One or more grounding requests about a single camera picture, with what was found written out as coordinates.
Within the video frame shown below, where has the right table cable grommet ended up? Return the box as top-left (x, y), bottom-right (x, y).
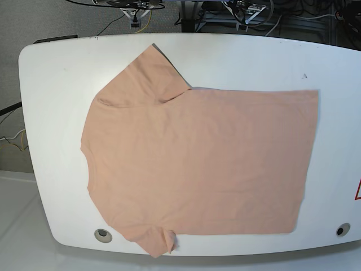
top-left (336, 223), bottom-right (351, 237)

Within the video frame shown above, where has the white cable at left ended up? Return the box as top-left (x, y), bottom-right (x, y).
top-left (0, 128), bottom-right (27, 142)

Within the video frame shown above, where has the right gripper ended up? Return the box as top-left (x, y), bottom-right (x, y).
top-left (120, 7), bottom-right (156, 28)

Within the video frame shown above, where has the yellow cable on floor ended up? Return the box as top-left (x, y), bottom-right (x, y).
top-left (134, 8), bottom-right (153, 34)

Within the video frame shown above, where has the red triangle warning sticker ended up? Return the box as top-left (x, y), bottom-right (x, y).
top-left (355, 180), bottom-right (361, 200)

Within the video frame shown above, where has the table cable grommet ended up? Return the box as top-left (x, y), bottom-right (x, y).
top-left (336, 223), bottom-right (351, 237)
top-left (94, 229), bottom-right (112, 243)

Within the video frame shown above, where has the aluminium frame rack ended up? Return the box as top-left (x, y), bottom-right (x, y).
top-left (176, 1), bottom-right (360, 50)

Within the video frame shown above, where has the black bar at left edge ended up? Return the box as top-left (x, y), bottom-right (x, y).
top-left (0, 102), bottom-right (22, 116)

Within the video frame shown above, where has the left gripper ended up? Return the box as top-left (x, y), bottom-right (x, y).
top-left (225, 4), bottom-right (267, 31)

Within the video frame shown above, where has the left table cable grommet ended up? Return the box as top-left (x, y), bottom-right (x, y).
top-left (94, 229), bottom-right (112, 243)

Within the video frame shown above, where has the peach orange T-shirt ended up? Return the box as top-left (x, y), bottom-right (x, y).
top-left (81, 45), bottom-right (319, 257)

